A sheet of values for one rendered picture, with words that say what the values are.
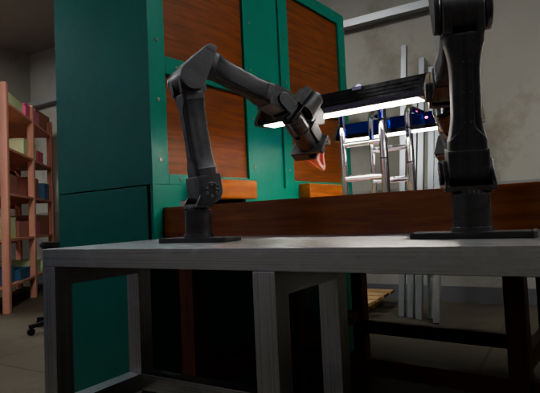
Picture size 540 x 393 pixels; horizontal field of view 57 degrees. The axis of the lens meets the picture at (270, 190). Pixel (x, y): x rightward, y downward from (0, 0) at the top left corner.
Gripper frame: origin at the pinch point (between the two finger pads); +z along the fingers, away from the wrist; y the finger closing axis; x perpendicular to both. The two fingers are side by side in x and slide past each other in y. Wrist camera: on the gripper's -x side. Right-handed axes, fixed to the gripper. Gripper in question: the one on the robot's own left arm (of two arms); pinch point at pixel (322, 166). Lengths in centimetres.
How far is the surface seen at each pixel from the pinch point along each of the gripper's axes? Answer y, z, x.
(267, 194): 51, 34, -23
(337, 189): 45, 69, -57
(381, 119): -4.3, 13.5, -34.3
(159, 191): 51, -10, 14
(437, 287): 36, 191, -79
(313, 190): 45, 53, -42
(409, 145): -4, 36, -45
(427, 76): -26.3, -3.3, -28.8
